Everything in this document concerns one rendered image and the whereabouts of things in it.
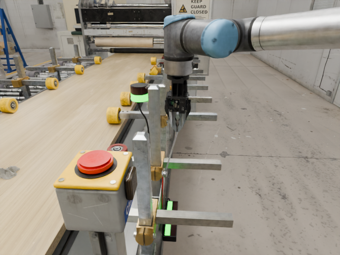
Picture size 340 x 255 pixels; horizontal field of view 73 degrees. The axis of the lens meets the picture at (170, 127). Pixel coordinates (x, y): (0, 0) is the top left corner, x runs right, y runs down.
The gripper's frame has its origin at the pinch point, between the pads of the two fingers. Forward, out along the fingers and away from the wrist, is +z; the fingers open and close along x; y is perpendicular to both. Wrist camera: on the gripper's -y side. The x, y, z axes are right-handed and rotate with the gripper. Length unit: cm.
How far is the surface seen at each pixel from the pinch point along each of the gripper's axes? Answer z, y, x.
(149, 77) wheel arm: 6, -100, -25
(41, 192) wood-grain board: 11.2, 24.1, -40.0
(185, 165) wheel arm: 16.4, 0.2, 3.7
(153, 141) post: 3.7, 4.5, -8.4
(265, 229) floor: 101, -45, 63
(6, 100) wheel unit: 4, -34, -91
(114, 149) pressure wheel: 10.9, -1.3, -24.9
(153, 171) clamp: 14.7, 7.2, -8.2
